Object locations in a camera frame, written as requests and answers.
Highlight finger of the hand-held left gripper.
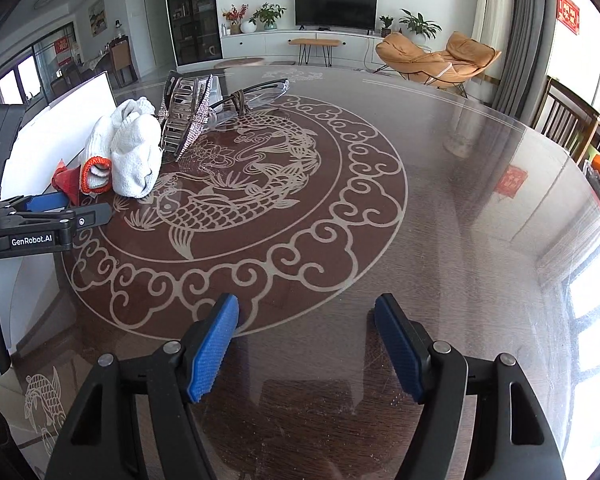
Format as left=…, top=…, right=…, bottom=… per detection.
left=0, top=192, right=72, bottom=217
left=55, top=203, right=113, bottom=234

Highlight large leafy potted plant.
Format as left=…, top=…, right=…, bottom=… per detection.
left=399, top=8, right=442, bottom=45

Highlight clear plastic box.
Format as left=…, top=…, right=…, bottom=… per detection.
left=209, top=76, right=227, bottom=113

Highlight red orange pouch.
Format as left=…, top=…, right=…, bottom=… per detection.
left=51, top=158, right=84, bottom=206

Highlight orange lounge chair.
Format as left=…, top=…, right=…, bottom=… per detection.
left=375, top=31, right=502, bottom=97

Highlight white foam board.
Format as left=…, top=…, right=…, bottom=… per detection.
left=2, top=71, right=119, bottom=357

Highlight framed wall painting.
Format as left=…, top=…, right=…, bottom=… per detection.
left=88, top=0, right=106, bottom=37

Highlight grey curtain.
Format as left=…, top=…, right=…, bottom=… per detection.
left=492, top=0, right=558, bottom=121

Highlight dark glass display cabinet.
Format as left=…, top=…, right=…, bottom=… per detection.
left=162, top=0, right=223, bottom=72

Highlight clear frame glasses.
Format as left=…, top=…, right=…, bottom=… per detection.
left=207, top=78, right=291, bottom=122

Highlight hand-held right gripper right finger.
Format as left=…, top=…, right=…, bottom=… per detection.
left=374, top=292, right=568, bottom=480

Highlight brown dining chair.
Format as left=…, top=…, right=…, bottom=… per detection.
left=109, top=40, right=133, bottom=86

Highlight red flowers in vase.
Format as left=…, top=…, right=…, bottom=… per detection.
left=221, top=4, right=249, bottom=36

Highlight round beige pouf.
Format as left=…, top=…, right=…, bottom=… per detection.
left=215, top=57, right=266, bottom=69

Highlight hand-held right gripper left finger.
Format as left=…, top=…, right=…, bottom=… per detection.
left=45, top=292, right=241, bottom=480

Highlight white knit glove orange cuff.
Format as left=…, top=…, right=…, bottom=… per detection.
left=80, top=115, right=117, bottom=195
left=109, top=98, right=164, bottom=200

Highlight black television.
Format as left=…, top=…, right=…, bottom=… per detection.
left=294, top=0, right=379, bottom=31

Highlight rhinestone hair claw clip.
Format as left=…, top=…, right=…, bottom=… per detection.
left=164, top=71, right=216, bottom=126

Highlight white television cabinet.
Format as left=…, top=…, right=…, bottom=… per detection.
left=220, top=27, right=398, bottom=68

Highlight floral covered standing air conditioner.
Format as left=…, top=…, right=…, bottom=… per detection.
left=471, top=0, right=520, bottom=78

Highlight window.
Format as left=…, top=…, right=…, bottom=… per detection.
left=0, top=55, right=43, bottom=106

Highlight dark wooden chair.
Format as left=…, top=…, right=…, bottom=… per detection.
left=532, top=76, right=600, bottom=166

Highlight red wall decoration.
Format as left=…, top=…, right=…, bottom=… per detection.
left=556, top=0, right=581, bottom=36

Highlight wooden bench hairpin legs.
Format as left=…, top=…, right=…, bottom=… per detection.
left=288, top=38, right=341, bottom=67

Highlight green potted plant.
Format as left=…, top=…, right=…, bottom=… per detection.
left=250, top=2, right=287, bottom=31

